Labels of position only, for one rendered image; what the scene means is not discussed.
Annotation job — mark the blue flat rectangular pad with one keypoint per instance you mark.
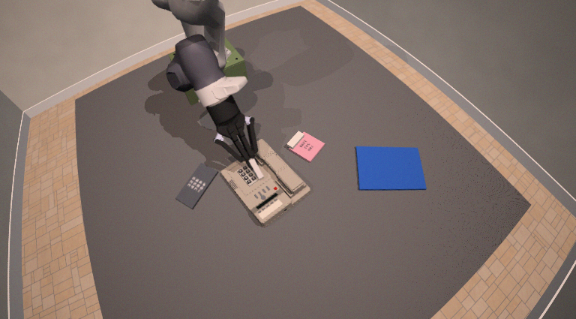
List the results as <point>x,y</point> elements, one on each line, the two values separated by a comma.
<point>389,169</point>

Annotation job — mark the pink sticky note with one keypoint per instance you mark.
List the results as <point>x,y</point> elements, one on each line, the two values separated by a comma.
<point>308,147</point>

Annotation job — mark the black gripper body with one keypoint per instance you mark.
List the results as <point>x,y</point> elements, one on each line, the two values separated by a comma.
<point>226,114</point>

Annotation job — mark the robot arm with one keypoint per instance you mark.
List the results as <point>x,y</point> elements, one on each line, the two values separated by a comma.
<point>195,64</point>

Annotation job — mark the beige telephone handset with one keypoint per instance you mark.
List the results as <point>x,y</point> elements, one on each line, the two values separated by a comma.
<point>285,175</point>

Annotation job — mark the beige desk phone body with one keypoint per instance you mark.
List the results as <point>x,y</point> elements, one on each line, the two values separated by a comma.
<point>266,198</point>

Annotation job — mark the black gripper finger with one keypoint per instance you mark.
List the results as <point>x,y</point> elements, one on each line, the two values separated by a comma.
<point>252,148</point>
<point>244,156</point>

